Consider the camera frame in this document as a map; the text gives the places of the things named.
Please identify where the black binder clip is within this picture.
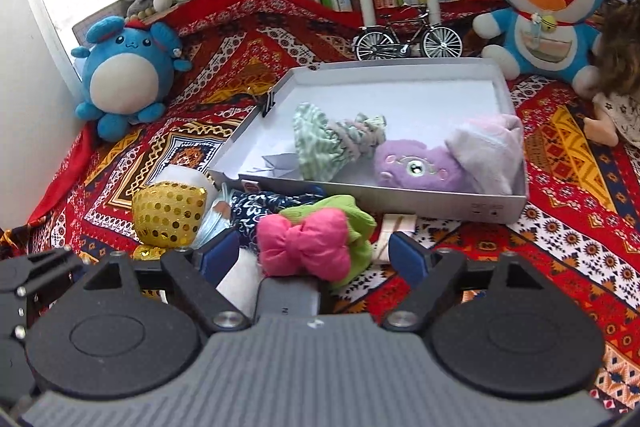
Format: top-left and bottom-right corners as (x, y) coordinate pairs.
(250, 89), (276, 117)

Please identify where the purple plush toy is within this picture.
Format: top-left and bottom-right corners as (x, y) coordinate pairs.
(373, 140), (474, 193)

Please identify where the blue white patterned cloth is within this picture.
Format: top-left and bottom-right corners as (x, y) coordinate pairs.
(230, 190), (326, 254)

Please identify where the Doraemon blue plush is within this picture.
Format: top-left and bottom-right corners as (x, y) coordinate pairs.
(473, 0), (603, 100)

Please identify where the green striped fabric toy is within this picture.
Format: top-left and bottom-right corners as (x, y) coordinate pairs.
(293, 103), (386, 182)

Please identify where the miniature metal bicycle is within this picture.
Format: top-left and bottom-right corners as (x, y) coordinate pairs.
(352, 4), (463, 61)

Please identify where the green plush with pink bow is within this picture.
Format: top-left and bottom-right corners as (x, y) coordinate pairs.
(256, 195), (376, 287)

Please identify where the small pink striped box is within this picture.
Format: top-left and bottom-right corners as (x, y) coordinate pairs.
(371, 212), (419, 266)

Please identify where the gold sequin plush toy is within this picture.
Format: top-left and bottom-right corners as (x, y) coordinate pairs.
(131, 181), (207, 261)

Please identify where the pale pink soft cloth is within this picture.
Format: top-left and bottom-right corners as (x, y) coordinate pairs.
(445, 114), (524, 195)

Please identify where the brown haired doll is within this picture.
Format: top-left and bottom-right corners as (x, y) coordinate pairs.
(584, 0), (640, 148)

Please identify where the round blue mouse plush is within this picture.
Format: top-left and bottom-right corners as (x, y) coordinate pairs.
(72, 16), (192, 143)

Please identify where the white shallow cardboard box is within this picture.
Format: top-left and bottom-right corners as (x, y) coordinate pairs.
(207, 58), (528, 225)

